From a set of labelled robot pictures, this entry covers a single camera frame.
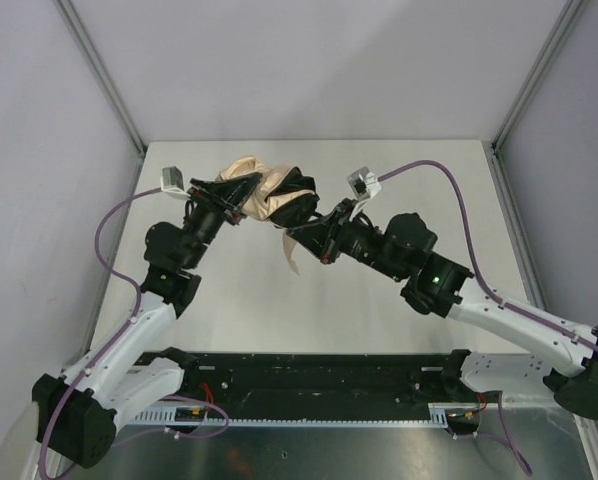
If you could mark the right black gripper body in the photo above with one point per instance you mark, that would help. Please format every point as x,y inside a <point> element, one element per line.
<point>332,232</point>

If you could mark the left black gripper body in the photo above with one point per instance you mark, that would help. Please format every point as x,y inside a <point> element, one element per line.
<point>213,199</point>

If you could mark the beige folding umbrella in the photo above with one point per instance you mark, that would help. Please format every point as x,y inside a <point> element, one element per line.
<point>283,197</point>

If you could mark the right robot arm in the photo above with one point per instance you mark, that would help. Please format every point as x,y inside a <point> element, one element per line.
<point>434,284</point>

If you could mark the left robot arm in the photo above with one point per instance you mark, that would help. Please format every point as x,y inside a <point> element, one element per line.
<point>82,410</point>

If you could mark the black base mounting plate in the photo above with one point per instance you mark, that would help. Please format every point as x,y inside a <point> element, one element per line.
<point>329,384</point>

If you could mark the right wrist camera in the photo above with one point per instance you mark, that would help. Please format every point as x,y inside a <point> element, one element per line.
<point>365,186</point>

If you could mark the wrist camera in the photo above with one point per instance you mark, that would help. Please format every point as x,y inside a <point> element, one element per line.
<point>365,186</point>
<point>171,183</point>

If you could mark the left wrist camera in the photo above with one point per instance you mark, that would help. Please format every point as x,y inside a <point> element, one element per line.
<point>171,183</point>

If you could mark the left aluminium frame post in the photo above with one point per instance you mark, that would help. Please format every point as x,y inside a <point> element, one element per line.
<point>83,40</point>

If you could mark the aluminium frame post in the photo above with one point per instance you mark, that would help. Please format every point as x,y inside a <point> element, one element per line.
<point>83,40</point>
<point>547,56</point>

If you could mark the white slotted cable duct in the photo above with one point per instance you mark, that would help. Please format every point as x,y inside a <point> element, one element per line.
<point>193,414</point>

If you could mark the right aluminium frame post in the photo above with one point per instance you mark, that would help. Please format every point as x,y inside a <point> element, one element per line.
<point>547,56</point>

